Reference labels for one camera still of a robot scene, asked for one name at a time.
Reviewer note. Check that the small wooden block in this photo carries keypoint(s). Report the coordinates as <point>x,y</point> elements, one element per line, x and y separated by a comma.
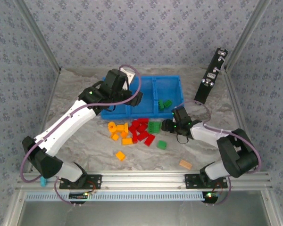
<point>185,164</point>

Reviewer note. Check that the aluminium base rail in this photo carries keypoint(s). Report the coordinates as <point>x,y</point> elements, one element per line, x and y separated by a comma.
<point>141,180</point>

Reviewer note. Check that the black panel with metal fittings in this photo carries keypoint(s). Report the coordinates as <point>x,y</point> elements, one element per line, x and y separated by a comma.
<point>202,94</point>

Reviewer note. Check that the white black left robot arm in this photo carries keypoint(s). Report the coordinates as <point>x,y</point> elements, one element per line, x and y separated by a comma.
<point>68,122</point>

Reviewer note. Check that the orange curved lego brick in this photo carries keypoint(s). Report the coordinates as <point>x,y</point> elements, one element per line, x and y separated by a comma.
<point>126,128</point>

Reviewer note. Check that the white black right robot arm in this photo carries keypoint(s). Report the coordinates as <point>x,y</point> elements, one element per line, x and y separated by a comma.
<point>207,134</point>

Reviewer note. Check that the blue three-compartment plastic bin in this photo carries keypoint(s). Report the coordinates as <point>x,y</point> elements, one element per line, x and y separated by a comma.
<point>143,94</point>

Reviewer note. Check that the teal cylindrical tool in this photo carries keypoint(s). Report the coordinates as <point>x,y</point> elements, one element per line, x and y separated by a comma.
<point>44,182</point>

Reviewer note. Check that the aluminium frame leg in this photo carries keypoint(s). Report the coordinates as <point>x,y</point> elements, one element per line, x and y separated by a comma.
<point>14,207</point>
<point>272,207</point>

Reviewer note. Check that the small metal fitting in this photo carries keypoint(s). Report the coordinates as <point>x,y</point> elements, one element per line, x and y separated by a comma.
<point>216,70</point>
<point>222,53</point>
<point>220,58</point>

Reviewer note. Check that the green lego brick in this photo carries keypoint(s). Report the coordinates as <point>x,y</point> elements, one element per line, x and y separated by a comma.
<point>152,127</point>
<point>161,104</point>
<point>161,145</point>
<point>158,127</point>
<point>168,103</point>

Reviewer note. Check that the orange square lego brick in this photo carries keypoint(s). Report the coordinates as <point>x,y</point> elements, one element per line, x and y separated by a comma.
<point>120,155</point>

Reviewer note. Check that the aluminium frame post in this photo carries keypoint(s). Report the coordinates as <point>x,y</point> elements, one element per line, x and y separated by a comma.
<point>39,35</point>
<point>247,35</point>

